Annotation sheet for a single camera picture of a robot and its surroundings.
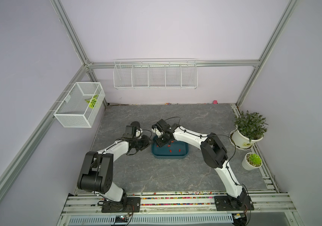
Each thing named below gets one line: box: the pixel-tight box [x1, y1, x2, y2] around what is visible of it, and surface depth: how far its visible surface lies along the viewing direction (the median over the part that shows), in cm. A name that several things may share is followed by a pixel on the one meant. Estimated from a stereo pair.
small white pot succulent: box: [241, 152, 263, 171], surface depth 82 cm
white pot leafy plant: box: [229, 110, 269, 151], surface depth 86 cm
